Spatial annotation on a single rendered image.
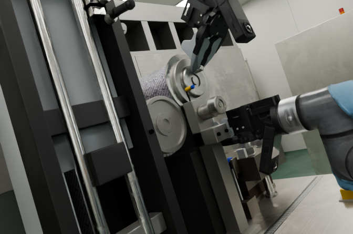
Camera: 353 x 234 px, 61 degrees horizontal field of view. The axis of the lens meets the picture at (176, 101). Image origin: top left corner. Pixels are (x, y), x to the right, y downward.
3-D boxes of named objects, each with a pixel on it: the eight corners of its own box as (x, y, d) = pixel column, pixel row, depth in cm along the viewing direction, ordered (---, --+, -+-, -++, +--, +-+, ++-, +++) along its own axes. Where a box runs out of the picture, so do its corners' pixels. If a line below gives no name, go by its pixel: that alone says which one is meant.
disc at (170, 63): (177, 118, 65) (158, 53, 67) (175, 118, 66) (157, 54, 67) (216, 108, 76) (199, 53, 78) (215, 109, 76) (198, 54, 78)
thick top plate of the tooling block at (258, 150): (261, 180, 74) (253, 156, 75) (157, 191, 101) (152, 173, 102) (287, 160, 86) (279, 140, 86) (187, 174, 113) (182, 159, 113)
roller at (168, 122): (154, 160, 57) (135, 100, 58) (89, 174, 74) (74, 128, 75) (193, 143, 66) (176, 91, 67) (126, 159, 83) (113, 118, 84)
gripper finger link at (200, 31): (199, 51, 68) (216, 15, 64) (205, 55, 67) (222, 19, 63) (187, 51, 64) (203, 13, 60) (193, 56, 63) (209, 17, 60)
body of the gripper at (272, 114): (238, 106, 75) (283, 92, 67) (250, 139, 74) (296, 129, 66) (221, 112, 69) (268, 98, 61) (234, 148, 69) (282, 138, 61)
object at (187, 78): (189, 97, 67) (180, 64, 68) (183, 99, 68) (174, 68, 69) (209, 94, 72) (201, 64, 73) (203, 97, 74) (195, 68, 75)
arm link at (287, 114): (316, 125, 63) (302, 135, 57) (296, 130, 66) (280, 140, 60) (304, 92, 64) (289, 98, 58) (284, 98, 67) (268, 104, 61)
